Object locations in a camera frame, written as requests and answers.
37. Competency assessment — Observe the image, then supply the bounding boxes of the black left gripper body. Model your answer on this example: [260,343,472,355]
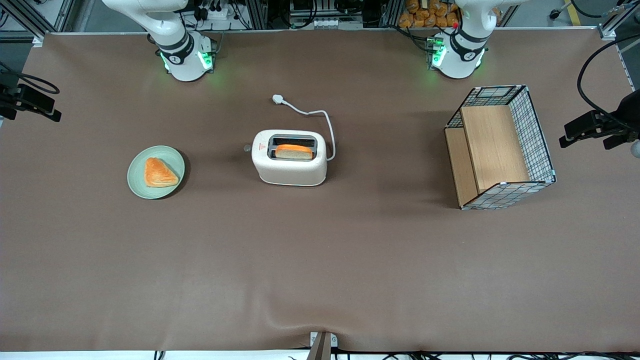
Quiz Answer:
[619,89,640,133]

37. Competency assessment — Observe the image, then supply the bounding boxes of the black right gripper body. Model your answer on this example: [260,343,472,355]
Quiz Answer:
[0,82,23,108]

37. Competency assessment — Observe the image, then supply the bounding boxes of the white two-slot toaster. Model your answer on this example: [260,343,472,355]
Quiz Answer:
[251,129,328,187]

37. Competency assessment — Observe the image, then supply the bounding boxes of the wooden step shelf insert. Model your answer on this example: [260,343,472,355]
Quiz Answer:
[444,105,531,207]

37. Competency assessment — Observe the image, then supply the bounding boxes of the pale green round plate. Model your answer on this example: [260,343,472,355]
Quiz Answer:
[127,145,186,200]

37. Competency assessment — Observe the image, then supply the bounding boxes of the triangular orange pastry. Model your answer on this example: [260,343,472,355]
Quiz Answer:
[144,157,180,188]

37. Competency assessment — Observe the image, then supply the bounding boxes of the pile of orange buns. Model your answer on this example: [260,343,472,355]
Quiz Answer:
[398,0,461,29]

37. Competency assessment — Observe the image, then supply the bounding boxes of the white power strip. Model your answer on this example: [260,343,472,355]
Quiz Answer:
[197,5,243,22]

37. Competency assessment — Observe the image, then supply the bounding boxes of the bread slice with orange crust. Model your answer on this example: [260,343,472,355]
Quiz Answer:
[275,144,314,161]

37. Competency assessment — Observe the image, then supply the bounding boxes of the brown table cover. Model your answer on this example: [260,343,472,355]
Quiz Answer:
[0,27,640,353]

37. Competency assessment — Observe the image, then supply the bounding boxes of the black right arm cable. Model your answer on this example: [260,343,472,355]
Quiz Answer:
[0,61,61,96]

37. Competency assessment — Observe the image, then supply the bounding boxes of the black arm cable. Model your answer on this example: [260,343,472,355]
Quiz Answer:
[0,61,61,96]
[577,35,640,132]

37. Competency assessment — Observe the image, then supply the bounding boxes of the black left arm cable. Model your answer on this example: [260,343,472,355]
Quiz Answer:
[577,35,640,132]

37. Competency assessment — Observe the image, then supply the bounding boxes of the black wire basket checked liner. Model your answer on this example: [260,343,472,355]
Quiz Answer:
[444,85,557,211]

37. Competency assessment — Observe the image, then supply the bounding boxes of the aluminium frame profile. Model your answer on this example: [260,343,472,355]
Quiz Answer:
[597,0,640,41]
[0,0,76,42]

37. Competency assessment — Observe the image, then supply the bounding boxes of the white toaster power cable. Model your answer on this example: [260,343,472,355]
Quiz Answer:
[272,94,336,162]

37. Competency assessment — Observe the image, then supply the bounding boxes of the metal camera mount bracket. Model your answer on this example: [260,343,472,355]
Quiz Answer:
[306,331,339,360]

